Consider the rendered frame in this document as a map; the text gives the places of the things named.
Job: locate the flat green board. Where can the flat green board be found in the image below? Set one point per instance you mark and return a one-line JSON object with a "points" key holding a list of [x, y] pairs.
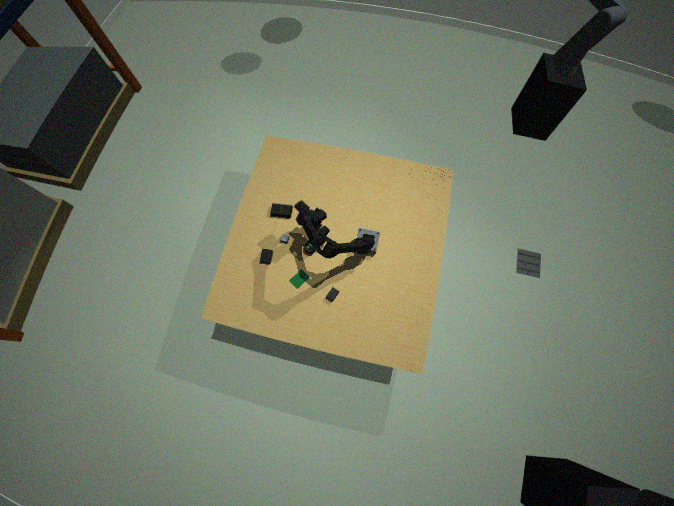
{"points": [[298, 279]]}

